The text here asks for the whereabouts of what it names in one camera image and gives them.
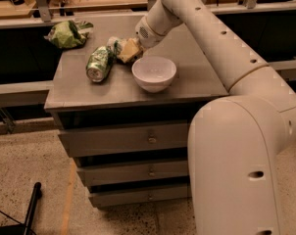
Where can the green chip bag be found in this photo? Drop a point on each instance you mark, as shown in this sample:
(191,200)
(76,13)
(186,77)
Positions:
(69,34)

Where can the bottom grey drawer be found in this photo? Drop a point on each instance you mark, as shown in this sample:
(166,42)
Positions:
(139,195)

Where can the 7up soda can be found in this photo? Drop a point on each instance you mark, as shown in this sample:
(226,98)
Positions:
(116,45)

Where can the green soda can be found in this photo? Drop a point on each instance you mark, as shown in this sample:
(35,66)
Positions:
(100,63)

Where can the middle grey drawer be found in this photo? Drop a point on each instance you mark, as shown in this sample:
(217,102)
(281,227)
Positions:
(105,174)

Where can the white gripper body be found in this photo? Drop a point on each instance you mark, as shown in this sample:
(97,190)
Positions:
(148,36)

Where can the white bowl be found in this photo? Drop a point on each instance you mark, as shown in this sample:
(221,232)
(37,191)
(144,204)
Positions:
(153,73)

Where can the top grey drawer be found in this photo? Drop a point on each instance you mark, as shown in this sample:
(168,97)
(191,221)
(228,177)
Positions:
(94,141)

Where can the grey drawer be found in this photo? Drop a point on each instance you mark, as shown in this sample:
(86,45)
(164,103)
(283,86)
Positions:
(94,141)
(105,174)
(139,195)

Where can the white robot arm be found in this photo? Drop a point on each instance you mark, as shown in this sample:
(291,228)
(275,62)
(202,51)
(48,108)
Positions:
(232,141)

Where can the grey drawer cabinet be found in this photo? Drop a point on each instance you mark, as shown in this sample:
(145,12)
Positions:
(76,102)

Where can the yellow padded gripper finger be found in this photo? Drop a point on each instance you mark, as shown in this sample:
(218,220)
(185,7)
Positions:
(129,50)

